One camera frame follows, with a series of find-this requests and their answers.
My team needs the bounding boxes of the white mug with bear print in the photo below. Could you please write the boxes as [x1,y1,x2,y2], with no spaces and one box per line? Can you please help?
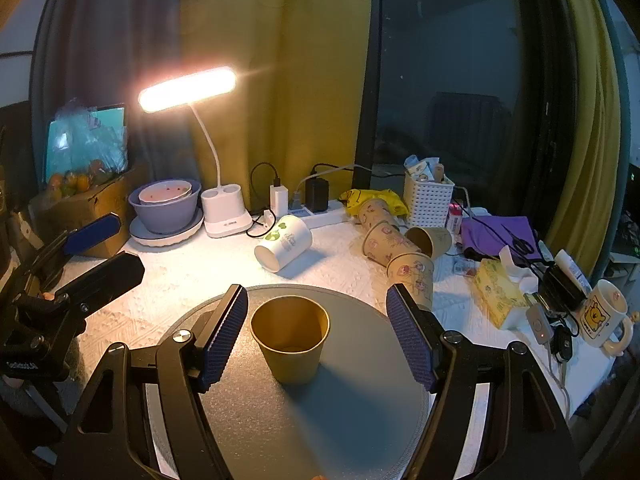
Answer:
[577,279,635,357]

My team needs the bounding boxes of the black scissors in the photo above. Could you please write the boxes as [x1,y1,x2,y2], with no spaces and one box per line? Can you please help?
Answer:
[495,220,551,266]

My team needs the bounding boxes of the white plastic basket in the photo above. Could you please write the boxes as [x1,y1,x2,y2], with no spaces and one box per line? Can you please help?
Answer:
[403,172,456,228]

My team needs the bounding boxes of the yellow tissue pack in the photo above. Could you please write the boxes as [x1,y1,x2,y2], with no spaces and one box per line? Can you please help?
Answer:
[473,248,541,331]

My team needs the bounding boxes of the black car key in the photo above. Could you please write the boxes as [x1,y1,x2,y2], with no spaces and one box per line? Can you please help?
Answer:
[550,327,575,386]

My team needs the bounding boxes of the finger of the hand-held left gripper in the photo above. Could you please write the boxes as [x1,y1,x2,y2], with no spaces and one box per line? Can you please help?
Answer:
[61,212,124,262]
[44,252,146,313]

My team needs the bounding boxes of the pile of oranges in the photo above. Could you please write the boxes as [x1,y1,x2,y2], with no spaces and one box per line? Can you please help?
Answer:
[46,159,123,200]

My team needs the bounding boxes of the white desk lamp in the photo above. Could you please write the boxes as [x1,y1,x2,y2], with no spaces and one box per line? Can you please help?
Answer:
[138,65,254,239]

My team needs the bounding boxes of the black cable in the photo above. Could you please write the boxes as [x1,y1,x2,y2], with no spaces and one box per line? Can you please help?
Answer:
[247,161,283,238]

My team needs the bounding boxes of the cardboard box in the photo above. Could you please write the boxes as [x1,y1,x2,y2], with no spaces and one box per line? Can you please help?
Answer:
[27,164,151,259]

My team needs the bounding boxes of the grey round mat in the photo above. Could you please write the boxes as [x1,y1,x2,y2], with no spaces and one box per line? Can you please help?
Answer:
[142,284,493,480]

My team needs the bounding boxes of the printed brown paper cup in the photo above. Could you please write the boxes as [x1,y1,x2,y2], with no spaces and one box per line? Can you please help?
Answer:
[405,226,453,260]
[357,198,401,233]
[386,252,435,312]
[363,221,422,268]

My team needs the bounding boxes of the purple bowl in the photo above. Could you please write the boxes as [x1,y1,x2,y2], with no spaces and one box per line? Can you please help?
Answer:
[128,178,202,235]

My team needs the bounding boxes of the white tube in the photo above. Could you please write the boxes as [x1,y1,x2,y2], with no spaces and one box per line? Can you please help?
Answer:
[552,249,593,293]

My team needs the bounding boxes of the plain brown paper cup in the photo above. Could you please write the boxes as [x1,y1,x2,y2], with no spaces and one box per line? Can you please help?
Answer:
[250,297,331,386]

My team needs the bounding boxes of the blue plastic bag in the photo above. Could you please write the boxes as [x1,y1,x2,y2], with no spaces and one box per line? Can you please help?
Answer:
[45,99,130,183]

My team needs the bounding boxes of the grey curtain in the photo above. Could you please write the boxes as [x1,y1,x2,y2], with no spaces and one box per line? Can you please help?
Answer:
[30,0,201,191]

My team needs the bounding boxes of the purple cloth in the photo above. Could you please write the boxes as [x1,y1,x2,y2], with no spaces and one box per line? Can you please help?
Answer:
[460,216,543,261]

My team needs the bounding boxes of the white power strip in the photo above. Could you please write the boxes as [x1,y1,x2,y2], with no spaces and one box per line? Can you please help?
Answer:
[260,199,358,231]

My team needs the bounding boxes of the pink bowl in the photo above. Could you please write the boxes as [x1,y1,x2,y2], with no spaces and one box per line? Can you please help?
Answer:
[138,181,194,206]

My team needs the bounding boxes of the white mug with green print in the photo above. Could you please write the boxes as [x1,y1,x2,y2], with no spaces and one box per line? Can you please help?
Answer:
[254,214,314,275]

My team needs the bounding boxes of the yellow snack packet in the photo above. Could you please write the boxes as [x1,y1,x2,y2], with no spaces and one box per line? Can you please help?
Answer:
[340,188,408,220]

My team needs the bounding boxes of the black electronic device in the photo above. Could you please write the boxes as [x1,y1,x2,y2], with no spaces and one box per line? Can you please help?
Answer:
[537,266,587,317]

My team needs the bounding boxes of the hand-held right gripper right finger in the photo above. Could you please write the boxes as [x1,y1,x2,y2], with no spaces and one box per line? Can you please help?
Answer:
[385,282,583,480]

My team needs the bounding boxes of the white round plate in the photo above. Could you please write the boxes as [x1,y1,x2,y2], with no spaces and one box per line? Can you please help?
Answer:
[129,208,206,251]

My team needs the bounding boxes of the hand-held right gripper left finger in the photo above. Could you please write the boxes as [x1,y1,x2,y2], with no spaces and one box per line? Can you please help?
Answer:
[52,284,249,480]

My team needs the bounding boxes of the yellow curtain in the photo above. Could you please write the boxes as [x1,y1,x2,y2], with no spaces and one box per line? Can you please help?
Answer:
[180,0,373,211]

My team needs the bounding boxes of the black charger plug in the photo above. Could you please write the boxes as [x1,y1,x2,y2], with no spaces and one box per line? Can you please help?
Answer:
[305,176,330,213]

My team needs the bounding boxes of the white charger plug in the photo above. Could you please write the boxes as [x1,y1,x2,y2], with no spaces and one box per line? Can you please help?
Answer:
[269,176,290,215]

